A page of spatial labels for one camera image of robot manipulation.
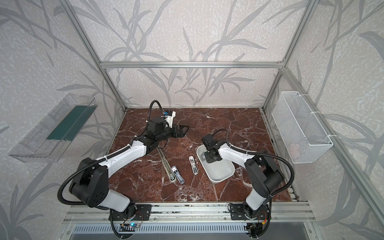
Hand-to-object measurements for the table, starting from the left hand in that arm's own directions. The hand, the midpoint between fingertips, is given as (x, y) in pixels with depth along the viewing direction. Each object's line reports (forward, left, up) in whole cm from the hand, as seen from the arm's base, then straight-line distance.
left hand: (185, 122), depth 84 cm
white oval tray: (-20, -19, -20) cm, 34 cm away
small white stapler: (-17, -5, -20) cm, 27 cm away
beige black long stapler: (-24, +7, -19) cm, 32 cm away
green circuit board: (-47, +26, -23) cm, 59 cm away
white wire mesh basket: (-19, -51, +15) cm, 57 cm away
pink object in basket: (-17, -55, 0) cm, 57 cm away
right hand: (-9, -16, -19) cm, 26 cm away
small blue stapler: (-23, +4, -20) cm, 30 cm away
